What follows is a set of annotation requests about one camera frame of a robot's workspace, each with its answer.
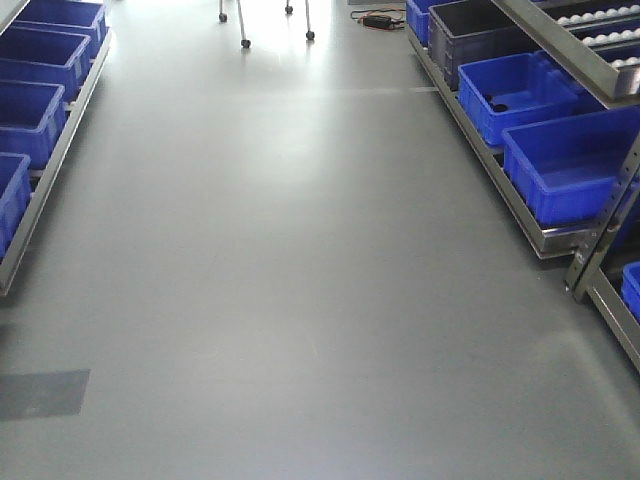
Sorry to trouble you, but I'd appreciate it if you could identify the blue bin with black items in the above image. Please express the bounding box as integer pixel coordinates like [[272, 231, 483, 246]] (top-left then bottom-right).
[[458, 52, 578, 147]]

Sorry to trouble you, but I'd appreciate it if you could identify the blue bin far right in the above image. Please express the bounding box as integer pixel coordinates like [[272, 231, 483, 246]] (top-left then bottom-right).
[[405, 0, 453, 47]]

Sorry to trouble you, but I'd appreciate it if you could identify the dark navy bin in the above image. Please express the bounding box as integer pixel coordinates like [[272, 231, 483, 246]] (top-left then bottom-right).
[[428, 1, 538, 91]]

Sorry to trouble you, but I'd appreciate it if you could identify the blue bin nearest right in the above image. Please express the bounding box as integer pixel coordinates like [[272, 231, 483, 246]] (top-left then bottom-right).
[[503, 107, 639, 227]]

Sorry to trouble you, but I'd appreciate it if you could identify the blue bin lower right corner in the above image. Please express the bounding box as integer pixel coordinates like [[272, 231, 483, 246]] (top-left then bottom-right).
[[621, 261, 640, 321]]

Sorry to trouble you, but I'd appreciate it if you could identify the blue bin left nearest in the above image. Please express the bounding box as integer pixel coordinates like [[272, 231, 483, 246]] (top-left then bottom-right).
[[1, 152, 31, 258]]

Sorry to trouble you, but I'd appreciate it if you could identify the blue bin left far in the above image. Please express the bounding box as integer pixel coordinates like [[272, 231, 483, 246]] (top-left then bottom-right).
[[13, 1, 107, 59]]

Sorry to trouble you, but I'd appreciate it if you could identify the right steel flow rack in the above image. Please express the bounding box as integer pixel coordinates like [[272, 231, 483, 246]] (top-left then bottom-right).
[[407, 1, 639, 364]]

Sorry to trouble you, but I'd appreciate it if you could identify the black power adapter with cables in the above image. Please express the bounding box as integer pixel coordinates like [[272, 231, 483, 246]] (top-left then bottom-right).
[[350, 8, 406, 32]]

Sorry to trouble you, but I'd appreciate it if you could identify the left steel shelf rail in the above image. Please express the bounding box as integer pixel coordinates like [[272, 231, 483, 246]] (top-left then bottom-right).
[[1, 28, 114, 297]]

